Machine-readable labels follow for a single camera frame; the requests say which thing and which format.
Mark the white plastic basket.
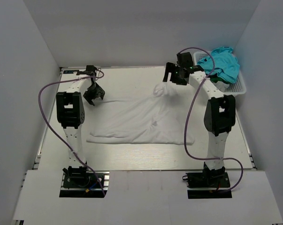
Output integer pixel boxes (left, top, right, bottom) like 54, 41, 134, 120
193, 51, 246, 96

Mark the white garment in basket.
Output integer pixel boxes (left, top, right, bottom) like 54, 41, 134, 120
214, 81, 230, 92

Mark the dark sticker on table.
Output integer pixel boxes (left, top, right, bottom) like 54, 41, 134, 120
63, 69, 83, 75

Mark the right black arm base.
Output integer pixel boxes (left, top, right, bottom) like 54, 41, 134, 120
182, 165, 232, 199

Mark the white t shirt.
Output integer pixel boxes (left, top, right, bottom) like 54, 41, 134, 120
86, 82, 187, 145

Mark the turquoise t shirt in basket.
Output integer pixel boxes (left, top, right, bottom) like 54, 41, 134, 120
209, 46, 240, 84

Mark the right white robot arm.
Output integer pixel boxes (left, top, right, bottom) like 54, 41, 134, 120
163, 52, 236, 187

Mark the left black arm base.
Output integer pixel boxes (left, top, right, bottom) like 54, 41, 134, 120
59, 166, 109, 198

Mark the green garment in basket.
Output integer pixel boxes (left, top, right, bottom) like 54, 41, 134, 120
210, 75, 229, 84

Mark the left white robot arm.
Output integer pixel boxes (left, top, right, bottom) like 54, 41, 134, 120
56, 65, 105, 166

